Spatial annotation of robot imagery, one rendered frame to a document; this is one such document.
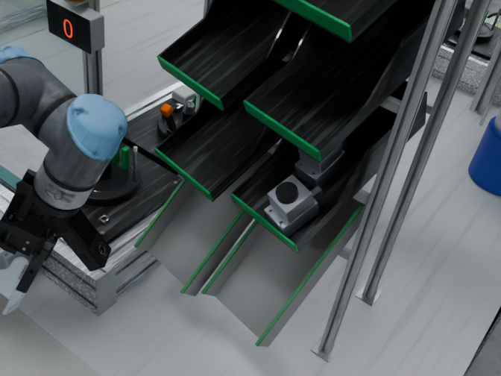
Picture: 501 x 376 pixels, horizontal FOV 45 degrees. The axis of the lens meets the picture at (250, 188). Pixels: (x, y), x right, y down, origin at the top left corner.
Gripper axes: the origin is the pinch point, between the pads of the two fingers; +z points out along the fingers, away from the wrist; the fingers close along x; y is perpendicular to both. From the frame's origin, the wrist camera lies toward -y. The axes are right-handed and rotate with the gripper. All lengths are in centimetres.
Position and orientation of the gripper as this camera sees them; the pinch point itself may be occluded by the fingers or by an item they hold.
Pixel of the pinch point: (25, 279)
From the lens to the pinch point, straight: 103.1
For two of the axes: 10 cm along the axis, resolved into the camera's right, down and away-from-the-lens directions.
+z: -5.3, 6.4, 5.5
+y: -8.4, -4.5, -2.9
